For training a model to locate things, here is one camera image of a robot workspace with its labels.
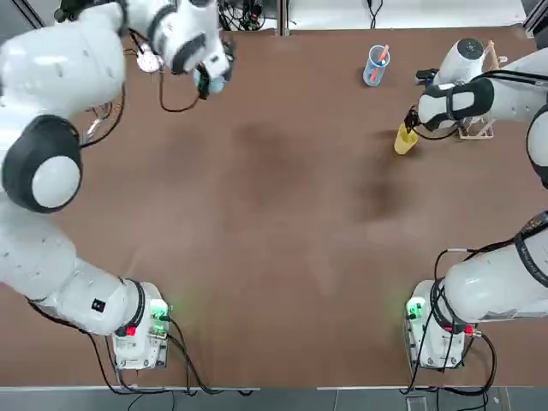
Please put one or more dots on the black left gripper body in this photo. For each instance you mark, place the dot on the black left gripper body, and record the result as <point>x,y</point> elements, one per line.
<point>230,68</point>

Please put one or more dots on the light blue plastic cup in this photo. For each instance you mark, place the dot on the light blue plastic cup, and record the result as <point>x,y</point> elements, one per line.
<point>217,85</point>

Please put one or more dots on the yellow plastic cup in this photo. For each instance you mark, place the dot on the yellow plastic cup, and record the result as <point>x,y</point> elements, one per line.
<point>403,143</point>

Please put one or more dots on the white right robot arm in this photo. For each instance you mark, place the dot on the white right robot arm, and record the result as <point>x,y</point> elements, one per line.
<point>484,291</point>

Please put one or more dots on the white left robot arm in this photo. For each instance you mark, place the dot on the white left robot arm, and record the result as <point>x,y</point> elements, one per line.
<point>55,64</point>

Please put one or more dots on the clear measuring cup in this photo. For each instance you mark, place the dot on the clear measuring cup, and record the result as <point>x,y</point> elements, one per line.
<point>369,64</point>

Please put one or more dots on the white desk lamp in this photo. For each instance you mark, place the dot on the white desk lamp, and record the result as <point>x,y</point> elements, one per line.
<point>147,62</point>

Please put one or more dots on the red pen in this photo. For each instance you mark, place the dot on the red pen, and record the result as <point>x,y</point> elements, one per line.
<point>379,64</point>

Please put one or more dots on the blue pen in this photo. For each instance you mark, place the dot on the blue pen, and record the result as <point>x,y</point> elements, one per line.
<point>382,62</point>

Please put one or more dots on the wooden rack rod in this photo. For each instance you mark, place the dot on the wooden rack rod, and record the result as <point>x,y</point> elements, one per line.
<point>493,53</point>

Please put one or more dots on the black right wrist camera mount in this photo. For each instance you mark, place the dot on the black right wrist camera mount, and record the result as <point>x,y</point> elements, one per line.
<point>424,76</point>

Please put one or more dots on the aluminium frame post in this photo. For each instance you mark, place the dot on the aluminium frame post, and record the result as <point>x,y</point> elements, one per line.
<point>281,17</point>
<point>536,17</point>

